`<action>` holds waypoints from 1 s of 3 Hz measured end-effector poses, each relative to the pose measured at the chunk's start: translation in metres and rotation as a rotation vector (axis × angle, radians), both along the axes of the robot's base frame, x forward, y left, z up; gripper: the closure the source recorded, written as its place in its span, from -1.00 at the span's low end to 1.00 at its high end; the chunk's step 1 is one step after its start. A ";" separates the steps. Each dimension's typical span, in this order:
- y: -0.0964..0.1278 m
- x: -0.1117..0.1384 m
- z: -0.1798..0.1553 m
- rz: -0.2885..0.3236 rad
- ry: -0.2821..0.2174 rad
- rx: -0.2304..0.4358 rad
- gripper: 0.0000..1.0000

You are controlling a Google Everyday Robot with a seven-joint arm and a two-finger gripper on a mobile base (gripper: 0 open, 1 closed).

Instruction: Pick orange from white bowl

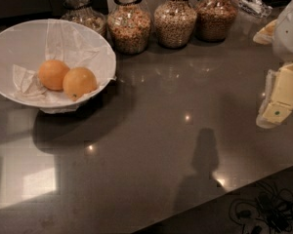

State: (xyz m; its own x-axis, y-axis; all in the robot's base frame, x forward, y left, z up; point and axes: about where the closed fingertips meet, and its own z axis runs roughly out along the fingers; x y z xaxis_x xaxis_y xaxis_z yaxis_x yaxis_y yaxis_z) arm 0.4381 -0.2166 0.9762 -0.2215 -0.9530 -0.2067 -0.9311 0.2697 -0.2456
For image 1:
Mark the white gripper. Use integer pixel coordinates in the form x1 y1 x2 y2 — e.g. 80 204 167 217
253 0 293 129

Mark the orange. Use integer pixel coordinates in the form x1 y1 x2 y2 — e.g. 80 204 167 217
38 59 69 91
63 67 98 101

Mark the white bowl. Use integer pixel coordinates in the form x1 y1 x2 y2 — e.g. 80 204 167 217
0 19 117 109

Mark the clear plastic wrapper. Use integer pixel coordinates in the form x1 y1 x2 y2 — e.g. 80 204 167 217
234 0 272 19

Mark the glass grain jar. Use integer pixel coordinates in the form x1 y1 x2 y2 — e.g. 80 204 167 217
62 0 106 37
194 0 238 42
153 0 197 49
107 0 151 55

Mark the white paper liner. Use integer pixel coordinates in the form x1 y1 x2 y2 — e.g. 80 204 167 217
12 19 116 114

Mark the leftmost glass grain jar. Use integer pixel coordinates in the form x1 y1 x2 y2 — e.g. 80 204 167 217
62 0 106 37

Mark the black cable bundle on floor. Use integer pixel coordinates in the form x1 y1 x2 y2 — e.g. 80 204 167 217
229 180 293 234

